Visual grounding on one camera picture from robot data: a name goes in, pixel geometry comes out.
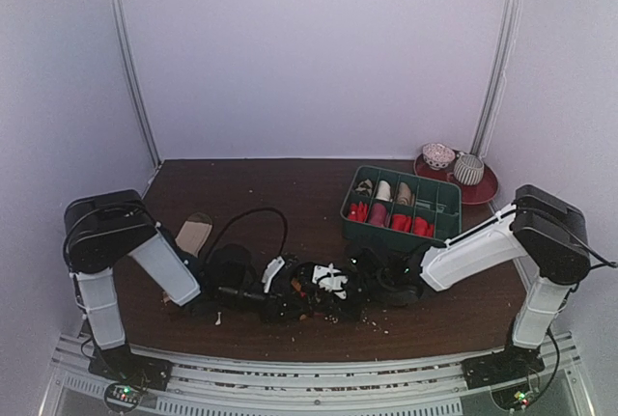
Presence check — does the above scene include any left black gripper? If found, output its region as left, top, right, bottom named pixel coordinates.
left=218, top=282, right=310, bottom=324

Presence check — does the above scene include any black argyle sock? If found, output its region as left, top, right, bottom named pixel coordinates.
left=288, top=263, right=332, bottom=321

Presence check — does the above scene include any red and beige sock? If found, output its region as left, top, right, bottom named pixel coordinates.
left=411, top=216, right=435, bottom=238

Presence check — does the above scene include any green divided organizer tray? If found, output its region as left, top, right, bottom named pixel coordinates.
left=340, top=165, right=463, bottom=252

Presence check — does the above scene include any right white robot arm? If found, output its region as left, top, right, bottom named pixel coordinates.
left=323, top=261, right=617, bottom=362

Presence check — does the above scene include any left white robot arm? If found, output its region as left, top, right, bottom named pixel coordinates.
left=63, top=189, right=291, bottom=381

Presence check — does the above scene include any dark teal sock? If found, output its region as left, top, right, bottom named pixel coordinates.
left=177, top=248, right=203, bottom=278

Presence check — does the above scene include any maroon rolled sock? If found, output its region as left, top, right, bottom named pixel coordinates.
left=367, top=202, right=389, bottom=228

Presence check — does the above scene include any red zigzag rolled sock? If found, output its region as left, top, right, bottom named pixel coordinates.
left=347, top=202, right=369, bottom=223

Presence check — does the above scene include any red rolled sock in tray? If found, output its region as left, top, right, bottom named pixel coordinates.
left=390, top=213, right=412, bottom=233

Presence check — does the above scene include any cream rolled sock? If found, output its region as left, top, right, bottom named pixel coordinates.
left=374, top=180, right=392, bottom=202

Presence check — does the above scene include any black beige patterned rolled sock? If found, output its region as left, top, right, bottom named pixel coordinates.
left=353, top=179, right=374, bottom=197

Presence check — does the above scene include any tan rolled sock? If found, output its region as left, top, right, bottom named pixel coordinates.
left=395, top=181, right=414, bottom=207

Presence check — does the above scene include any pink patterned bowl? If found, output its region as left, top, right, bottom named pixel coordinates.
left=422, top=143, right=457, bottom=170

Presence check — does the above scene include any red round plate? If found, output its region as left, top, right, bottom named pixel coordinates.
left=413, top=153, right=499, bottom=206

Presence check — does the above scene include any grey striped cup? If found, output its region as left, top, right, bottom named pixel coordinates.
left=453, top=153, right=485, bottom=186

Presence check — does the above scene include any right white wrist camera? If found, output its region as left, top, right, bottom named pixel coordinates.
left=311, top=263, right=349, bottom=300

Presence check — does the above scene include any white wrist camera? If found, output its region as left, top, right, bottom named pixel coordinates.
left=311, top=263, right=349, bottom=300
left=261, top=256, right=286, bottom=293

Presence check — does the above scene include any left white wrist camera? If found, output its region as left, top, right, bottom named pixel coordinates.
left=261, top=256, right=286, bottom=293

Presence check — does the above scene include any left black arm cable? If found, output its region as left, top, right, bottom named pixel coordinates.
left=207, top=208, right=290, bottom=263

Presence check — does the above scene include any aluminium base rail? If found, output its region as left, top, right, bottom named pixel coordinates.
left=41, top=331, right=595, bottom=416

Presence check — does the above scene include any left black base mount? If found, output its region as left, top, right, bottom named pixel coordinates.
left=88, top=350, right=173, bottom=415

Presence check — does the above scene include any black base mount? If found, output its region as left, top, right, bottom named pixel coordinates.
left=88, top=350, right=173, bottom=415
left=462, top=344, right=546, bottom=411

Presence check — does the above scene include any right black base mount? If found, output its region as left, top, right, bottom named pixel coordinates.
left=462, top=344, right=546, bottom=411

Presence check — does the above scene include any right aluminium frame post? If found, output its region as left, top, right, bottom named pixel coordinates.
left=470, top=0, right=521, bottom=158

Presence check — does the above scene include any aluminium frame post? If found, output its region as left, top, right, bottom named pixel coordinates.
left=470, top=0, right=521, bottom=158
left=109, top=0, right=162, bottom=169

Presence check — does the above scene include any left aluminium frame post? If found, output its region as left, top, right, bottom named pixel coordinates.
left=109, top=0, right=162, bottom=169

